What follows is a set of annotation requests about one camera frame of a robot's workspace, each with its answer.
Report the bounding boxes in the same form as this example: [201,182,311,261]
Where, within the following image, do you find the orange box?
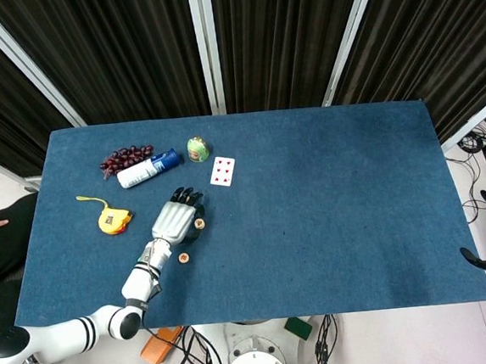
[137,325,187,364]

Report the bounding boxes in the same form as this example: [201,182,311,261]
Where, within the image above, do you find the yellow tape measure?
[75,191,136,240]

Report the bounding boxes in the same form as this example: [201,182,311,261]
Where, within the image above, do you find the bystander black trousers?
[0,193,51,330]

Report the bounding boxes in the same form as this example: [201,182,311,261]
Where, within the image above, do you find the tangled floor cables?
[441,120,486,227]

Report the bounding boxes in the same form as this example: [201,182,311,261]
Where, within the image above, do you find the dark red grape bunch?
[97,143,157,181]

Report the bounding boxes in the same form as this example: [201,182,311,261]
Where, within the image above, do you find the black cable bundle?
[142,319,226,364]
[304,312,342,364]

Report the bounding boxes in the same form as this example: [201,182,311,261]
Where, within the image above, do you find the white blue cylindrical can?
[115,148,183,190]

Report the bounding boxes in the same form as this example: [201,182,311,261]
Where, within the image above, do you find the green block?
[282,316,316,344]

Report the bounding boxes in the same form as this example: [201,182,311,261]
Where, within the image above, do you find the six of hearts card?
[207,154,238,189]

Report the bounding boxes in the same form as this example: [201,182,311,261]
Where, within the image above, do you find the green matryoshka doll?
[186,135,211,165]

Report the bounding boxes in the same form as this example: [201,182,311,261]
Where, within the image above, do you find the blue felt table cloth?
[0,92,486,343]

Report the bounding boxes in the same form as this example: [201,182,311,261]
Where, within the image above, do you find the black pleated curtain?
[323,0,486,154]
[0,0,77,181]
[0,0,213,135]
[209,0,378,117]

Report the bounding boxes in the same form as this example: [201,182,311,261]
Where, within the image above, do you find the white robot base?
[215,316,304,364]

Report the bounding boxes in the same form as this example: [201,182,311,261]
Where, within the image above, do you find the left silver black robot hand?
[147,185,209,247]

